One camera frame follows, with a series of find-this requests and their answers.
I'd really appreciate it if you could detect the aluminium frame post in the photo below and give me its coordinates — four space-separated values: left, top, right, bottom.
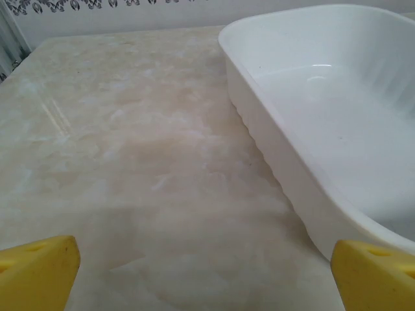
0 0 32 84

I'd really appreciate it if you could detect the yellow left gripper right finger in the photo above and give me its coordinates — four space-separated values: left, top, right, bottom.
330 238 415 311

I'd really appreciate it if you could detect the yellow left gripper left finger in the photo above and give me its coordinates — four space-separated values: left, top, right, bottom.
0 235 81 311

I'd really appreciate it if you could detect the white plastic container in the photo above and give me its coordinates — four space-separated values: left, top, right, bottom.
217 5 415 262

